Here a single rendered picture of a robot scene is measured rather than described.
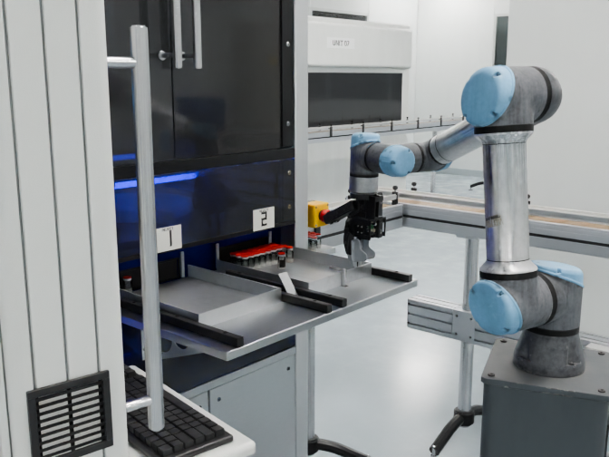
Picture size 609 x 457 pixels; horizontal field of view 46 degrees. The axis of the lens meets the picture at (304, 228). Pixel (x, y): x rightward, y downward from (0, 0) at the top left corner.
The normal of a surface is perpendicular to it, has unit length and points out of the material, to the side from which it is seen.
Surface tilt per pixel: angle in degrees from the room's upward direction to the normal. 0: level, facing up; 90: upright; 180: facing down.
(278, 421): 90
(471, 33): 90
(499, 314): 98
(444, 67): 90
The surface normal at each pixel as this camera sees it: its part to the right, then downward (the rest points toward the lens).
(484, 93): -0.84, -0.02
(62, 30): 0.65, 0.15
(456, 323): -0.65, 0.15
